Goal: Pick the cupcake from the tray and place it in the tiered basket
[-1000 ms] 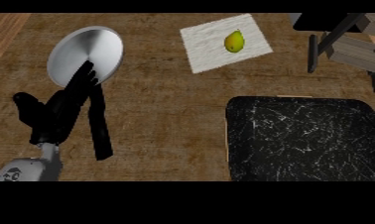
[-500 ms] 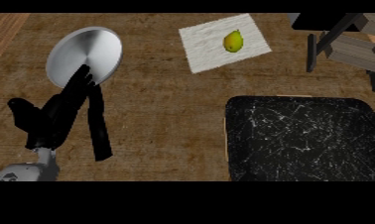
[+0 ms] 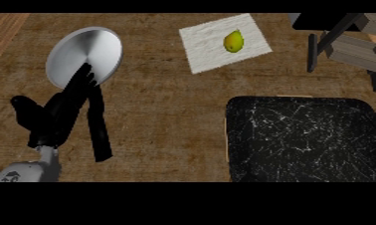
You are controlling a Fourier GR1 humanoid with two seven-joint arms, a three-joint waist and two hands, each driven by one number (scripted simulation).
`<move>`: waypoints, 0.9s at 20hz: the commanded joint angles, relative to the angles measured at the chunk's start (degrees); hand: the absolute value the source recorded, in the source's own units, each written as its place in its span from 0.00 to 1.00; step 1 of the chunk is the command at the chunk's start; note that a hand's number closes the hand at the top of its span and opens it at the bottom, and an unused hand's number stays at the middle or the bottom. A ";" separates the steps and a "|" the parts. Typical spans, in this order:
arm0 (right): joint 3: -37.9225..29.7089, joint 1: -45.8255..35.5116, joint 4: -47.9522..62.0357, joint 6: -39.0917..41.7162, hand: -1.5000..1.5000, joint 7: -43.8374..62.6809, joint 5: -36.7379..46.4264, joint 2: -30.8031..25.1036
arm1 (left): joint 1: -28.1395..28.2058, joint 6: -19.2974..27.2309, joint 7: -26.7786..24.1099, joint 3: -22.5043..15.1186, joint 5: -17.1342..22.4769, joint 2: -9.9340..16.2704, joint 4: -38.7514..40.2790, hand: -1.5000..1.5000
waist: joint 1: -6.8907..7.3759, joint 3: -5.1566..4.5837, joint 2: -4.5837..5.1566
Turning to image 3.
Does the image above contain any yellow-green pear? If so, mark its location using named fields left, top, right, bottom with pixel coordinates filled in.
left=221, top=29, right=246, bottom=54

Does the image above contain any black tiered basket frame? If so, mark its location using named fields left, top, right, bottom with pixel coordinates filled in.
left=286, top=13, right=367, bottom=74

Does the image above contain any grey slatted block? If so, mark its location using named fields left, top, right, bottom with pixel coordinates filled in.
left=322, top=13, right=376, bottom=73

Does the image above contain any white cloth placemat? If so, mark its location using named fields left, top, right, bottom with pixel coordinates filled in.
left=179, top=13, right=274, bottom=76

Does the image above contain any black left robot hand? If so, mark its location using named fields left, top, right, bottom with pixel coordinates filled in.
left=9, top=62, right=99, bottom=150

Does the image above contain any black marbled tray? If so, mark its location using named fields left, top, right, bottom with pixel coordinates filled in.
left=223, top=95, right=376, bottom=183

